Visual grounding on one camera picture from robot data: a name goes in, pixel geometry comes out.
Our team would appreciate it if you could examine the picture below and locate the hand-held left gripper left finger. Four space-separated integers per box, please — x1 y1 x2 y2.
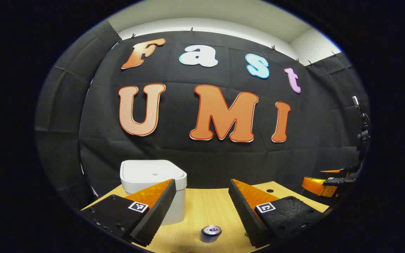
79 179 177 247

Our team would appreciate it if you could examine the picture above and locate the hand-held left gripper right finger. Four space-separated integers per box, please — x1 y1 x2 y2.
228 179 330 248

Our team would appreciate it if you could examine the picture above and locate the white desktop garbage bin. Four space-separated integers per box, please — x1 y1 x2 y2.
120 160 188 226

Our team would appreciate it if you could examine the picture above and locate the silver blue pop can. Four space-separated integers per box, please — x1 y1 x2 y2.
201 225 223 243

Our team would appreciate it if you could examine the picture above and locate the wooden desktop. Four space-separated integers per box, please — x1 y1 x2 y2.
83 181 329 253

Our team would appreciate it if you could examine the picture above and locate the black backdrop cloth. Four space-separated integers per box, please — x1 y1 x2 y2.
35 21 370 211

